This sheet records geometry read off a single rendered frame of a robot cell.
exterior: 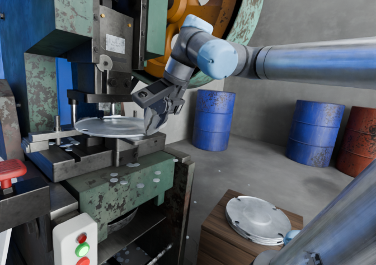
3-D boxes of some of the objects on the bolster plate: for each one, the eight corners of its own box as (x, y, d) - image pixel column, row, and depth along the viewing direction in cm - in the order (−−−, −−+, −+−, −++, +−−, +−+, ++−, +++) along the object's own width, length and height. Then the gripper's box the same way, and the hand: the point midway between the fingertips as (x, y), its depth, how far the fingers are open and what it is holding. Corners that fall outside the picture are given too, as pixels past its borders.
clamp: (84, 142, 70) (84, 115, 67) (26, 153, 56) (23, 119, 54) (77, 138, 73) (76, 112, 71) (20, 147, 60) (18, 116, 58)
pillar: (78, 129, 75) (77, 94, 72) (72, 130, 73) (71, 94, 70) (76, 128, 76) (75, 93, 73) (70, 128, 74) (69, 93, 71)
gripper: (197, 84, 55) (169, 139, 64) (176, 70, 59) (153, 123, 68) (179, 83, 48) (150, 145, 57) (156, 66, 52) (133, 127, 61)
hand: (146, 132), depth 60 cm, fingers closed
